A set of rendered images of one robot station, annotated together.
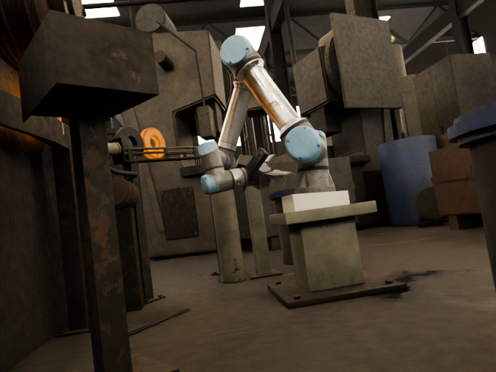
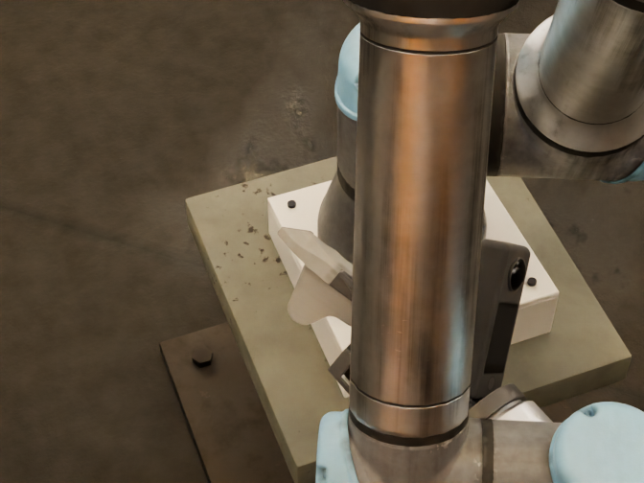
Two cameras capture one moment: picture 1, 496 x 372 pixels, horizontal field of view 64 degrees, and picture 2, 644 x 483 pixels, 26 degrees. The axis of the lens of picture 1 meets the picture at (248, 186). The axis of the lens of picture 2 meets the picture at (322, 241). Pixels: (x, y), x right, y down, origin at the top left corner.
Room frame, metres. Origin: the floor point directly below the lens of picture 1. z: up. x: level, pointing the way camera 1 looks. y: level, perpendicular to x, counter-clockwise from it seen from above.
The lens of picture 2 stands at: (1.75, 0.51, 1.33)
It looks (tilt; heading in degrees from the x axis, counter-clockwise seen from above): 51 degrees down; 256
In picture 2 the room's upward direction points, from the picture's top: straight up
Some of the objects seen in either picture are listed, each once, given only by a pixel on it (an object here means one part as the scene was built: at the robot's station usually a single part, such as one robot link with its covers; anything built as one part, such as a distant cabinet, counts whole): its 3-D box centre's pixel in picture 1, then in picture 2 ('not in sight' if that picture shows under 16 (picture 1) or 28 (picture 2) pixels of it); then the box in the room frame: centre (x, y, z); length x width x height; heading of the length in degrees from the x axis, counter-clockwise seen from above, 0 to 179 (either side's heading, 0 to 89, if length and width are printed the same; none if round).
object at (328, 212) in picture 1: (318, 213); (398, 286); (1.49, -0.25, 0.28); 0.32 x 0.32 x 0.04; 7
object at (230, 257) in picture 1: (226, 228); not in sight; (2.01, 0.13, 0.26); 0.12 x 0.12 x 0.52
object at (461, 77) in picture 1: (460, 136); not in sight; (5.36, -2.96, 1.00); 0.80 x 0.63 x 2.00; 12
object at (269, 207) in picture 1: (287, 203); not in sight; (3.89, -0.36, 0.39); 1.03 x 0.83 x 0.77; 112
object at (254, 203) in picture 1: (255, 215); not in sight; (2.07, -0.02, 0.31); 0.24 x 0.16 x 0.62; 7
